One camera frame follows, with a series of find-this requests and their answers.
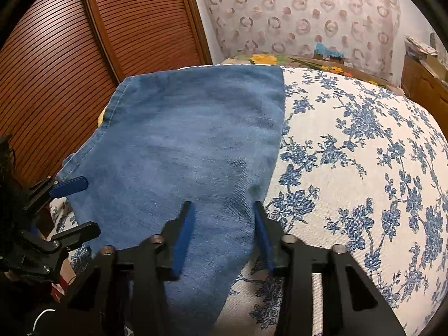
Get blue denim pants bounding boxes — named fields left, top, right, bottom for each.
left=57, top=64, right=286, bottom=335

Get yellow plush toy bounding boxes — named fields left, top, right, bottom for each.
left=97, top=108, right=106, bottom=127

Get brown louvered wardrobe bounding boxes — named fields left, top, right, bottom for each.
left=1, top=0, right=212, bottom=184

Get blue floral white bedspread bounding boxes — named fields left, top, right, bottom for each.
left=50, top=66, right=447, bottom=335

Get wooden sideboard cabinet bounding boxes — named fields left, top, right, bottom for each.
left=401, top=55, right=448, bottom=136

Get cardboard box blue items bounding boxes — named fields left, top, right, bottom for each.
left=313, top=42, right=345, bottom=64

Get floral pink blanket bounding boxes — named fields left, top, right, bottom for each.
left=223, top=53, right=405, bottom=96

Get cardboard box on cabinet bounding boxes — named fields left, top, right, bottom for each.
left=421, top=55, right=448, bottom=82

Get circle patterned sheer curtain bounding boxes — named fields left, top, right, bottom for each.
left=204, top=0, right=400, bottom=80

